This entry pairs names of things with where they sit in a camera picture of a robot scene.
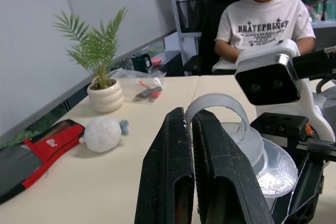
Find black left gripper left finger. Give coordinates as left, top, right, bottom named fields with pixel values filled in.
left=133, top=107, right=195, bottom=224

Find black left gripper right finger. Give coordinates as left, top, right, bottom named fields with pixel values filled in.
left=191, top=109, right=275, bottom=224

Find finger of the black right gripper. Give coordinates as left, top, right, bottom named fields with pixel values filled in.
left=281, top=154, right=326, bottom=224

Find white round plush toy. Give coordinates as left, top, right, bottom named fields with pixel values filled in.
left=79, top=115, right=130, bottom=154

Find black and red small tool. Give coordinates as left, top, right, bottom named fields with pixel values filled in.
left=134, top=79, right=162, bottom=103

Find green plant in white pot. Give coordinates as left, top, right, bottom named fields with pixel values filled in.
left=51, top=6, right=129, bottom=113

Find clear plastic bag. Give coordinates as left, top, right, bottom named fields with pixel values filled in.
left=109, top=68, right=166, bottom=105

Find dark green mug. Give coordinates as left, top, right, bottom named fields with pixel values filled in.
left=130, top=52, right=153, bottom=74

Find red and black pouch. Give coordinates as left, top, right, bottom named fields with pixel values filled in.
left=0, top=119, right=86, bottom=205

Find person in white t-shirt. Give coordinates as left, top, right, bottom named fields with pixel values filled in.
left=211, top=0, right=317, bottom=76

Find black office chair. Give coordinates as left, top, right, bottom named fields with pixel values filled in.
left=183, top=0, right=253, bottom=77

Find grey metal shelf rack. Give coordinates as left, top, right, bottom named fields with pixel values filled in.
left=167, top=0, right=203, bottom=77

